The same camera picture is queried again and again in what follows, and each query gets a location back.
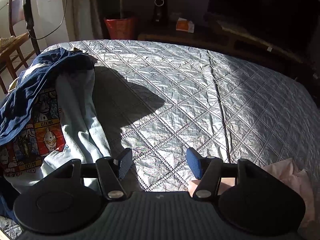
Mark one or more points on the light blue cartoon shirt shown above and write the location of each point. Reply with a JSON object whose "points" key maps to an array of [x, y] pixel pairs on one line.
{"points": [[63, 126]]}

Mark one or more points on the pink garment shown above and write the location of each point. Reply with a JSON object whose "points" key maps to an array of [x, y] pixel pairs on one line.
{"points": [[288, 173]]}

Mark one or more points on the red plant pot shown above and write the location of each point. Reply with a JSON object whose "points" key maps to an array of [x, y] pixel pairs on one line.
{"points": [[121, 29]]}

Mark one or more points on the black flat television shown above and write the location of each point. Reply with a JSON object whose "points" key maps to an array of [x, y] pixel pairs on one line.
{"points": [[288, 24]]}

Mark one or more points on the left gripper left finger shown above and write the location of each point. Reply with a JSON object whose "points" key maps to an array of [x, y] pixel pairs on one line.
{"points": [[109, 172]]}

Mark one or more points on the orange tissue box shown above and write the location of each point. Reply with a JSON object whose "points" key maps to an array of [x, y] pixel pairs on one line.
{"points": [[185, 25]]}

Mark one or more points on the silver quilted mat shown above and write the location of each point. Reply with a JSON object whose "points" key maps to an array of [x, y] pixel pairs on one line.
{"points": [[159, 100]]}

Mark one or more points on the beige curtain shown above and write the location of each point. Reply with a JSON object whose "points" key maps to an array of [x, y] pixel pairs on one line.
{"points": [[87, 24]]}

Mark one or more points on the navy blue garment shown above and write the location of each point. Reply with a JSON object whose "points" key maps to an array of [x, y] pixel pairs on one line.
{"points": [[17, 107]]}

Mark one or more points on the wooden chair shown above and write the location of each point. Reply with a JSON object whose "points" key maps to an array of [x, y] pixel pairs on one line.
{"points": [[12, 57]]}

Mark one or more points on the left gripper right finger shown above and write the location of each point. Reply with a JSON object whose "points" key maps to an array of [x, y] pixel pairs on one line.
{"points": [[213, 176]]}

